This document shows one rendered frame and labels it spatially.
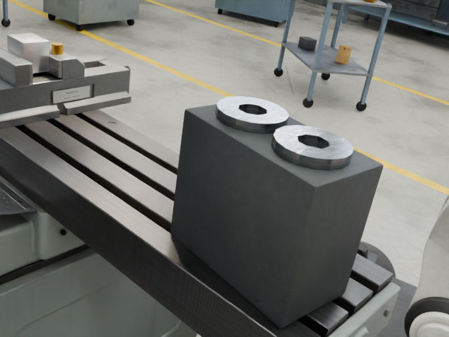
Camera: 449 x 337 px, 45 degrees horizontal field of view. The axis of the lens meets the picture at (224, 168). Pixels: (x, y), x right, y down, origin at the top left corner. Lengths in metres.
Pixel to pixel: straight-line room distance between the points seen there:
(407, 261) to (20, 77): 2.04
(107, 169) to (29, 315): 0.32
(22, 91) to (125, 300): 0.50
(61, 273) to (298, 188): 0.62
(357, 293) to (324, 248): 0.14
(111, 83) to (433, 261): 0.73
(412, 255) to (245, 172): 2.17
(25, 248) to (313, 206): 0.59
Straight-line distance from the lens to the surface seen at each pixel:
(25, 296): 1.05
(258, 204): 0.61
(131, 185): 0.88
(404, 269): 2.61
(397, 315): 1.37
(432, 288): 1.15
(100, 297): 1.19
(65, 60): 1.09
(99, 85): 1.16
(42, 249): 0.99
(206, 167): 0.66
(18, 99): 1.07
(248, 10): 7.10
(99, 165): 0.93
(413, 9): 8.67
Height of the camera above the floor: 1.37
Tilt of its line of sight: 26 degrees down
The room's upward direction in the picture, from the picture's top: 9 degrees clockwise
